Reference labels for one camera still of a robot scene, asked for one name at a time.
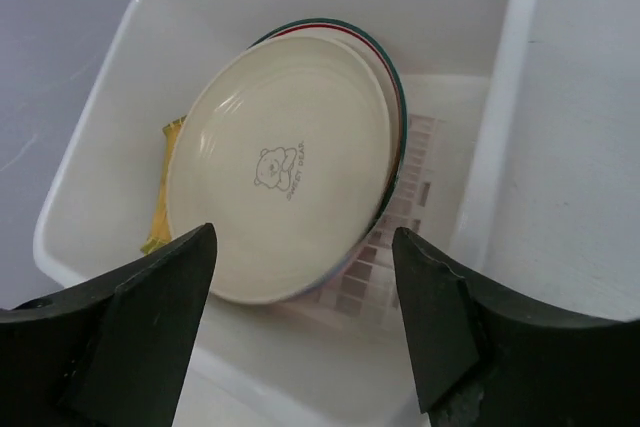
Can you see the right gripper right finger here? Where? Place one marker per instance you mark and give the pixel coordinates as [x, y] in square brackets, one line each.
[483, 354]

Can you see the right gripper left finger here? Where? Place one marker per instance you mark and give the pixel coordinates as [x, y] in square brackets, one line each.
[111, 351]

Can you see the scoop-shaped woven bamboo tray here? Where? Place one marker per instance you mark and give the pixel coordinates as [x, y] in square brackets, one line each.
[159, 234]

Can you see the cream plain plate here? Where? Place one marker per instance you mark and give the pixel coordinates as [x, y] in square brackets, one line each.
[286, 152]

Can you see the white plate orange sunburst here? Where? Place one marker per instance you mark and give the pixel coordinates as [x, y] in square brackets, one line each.
[381, 64]

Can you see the white plastic bin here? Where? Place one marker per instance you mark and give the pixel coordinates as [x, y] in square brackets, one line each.
[337, 357]

